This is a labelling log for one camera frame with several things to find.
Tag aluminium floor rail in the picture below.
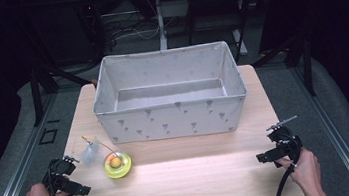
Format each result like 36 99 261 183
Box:
0 91 72 196
287 55 349 196

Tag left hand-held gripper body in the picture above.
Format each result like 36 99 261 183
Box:
39 153 84 196

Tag black chair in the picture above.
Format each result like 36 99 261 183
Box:
183 0 259 48

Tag dark device with red light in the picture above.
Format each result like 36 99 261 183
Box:
74 1 110 58

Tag grey printed fabric storage box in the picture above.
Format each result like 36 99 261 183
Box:
86 38 253 149

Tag yellow-green cat toy with feather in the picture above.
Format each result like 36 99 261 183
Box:
77 129 135 184

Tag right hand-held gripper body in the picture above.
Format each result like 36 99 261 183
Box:
264 115 305 165

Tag person's right hand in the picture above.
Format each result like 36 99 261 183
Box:
275 145 324 196

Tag loose cables on floor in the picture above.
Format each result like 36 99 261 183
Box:
101 8 178 49

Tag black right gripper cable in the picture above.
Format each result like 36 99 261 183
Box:
265 163 301 196

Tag black metal stand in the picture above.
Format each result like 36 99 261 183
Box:
249 30 318 104
25 52 99 128

